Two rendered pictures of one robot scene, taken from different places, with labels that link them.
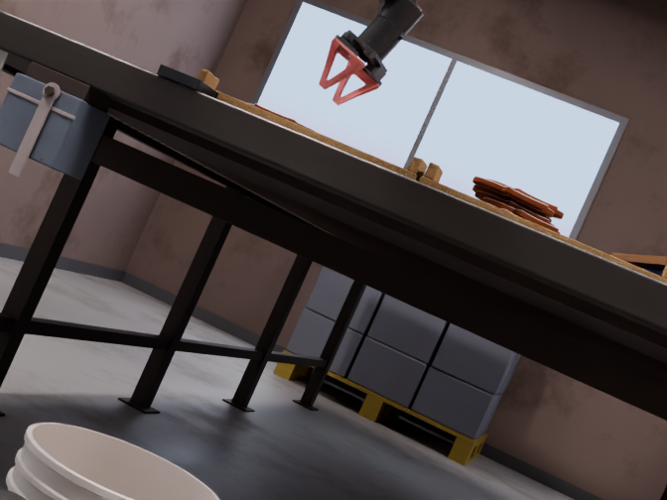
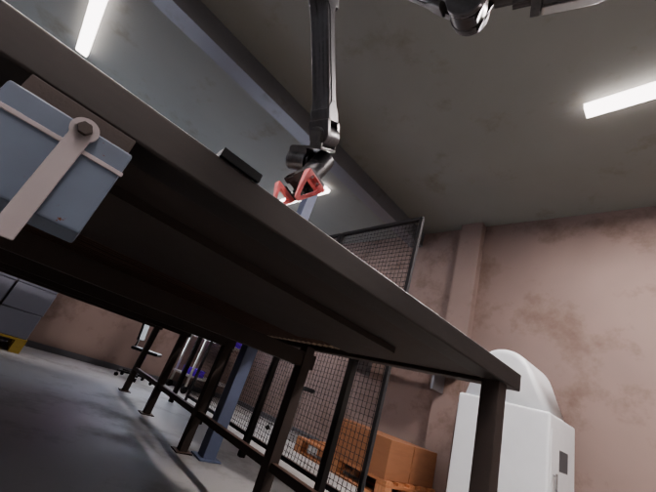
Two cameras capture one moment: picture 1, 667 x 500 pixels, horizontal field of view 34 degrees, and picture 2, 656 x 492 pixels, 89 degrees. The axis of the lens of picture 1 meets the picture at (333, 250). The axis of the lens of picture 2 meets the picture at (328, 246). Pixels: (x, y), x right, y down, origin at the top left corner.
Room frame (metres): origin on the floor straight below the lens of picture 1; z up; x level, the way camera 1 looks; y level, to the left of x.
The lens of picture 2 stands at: (1.28, 0.61, 0.63)
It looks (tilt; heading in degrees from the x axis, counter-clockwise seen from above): 23 degrees up; 307
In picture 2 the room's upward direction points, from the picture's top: 19 degrees clockwise
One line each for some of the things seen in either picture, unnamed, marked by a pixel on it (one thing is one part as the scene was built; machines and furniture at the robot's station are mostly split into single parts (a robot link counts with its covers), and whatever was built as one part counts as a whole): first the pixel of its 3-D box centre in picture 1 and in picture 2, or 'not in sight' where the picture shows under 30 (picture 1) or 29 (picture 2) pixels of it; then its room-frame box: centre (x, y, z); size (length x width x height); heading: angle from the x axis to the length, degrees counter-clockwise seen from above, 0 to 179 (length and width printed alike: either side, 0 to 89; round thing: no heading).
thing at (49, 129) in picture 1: (46, 128); (42, 172); (1.79, 0.51, 0.77); 0.14 x 0.11 x 0.18; 72
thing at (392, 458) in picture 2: not in sight; (364, 452); (2.86, -3.39, 0.24); 1.31 x 0.90 x 0.47; 165
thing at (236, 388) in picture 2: not in sight; (268, 300); (3.24, -1.48, 1.20); 0.17 x 0.17 x 2.40; 72
